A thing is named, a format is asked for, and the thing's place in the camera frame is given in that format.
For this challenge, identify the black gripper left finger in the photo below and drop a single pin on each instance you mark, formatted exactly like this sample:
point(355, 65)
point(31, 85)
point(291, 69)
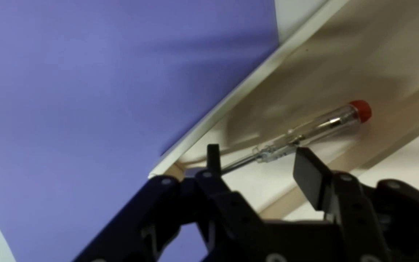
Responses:
point(218, 209)

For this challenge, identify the purple paper sheet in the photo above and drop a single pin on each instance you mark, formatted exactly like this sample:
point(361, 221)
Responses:
point(98, 97)

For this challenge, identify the light wooden divided tray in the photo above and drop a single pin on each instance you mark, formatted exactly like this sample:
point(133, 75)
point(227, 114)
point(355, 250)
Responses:
point(364, 59)

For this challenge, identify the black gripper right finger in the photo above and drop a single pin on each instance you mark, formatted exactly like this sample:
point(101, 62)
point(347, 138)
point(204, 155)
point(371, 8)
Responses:
point(374, 219)

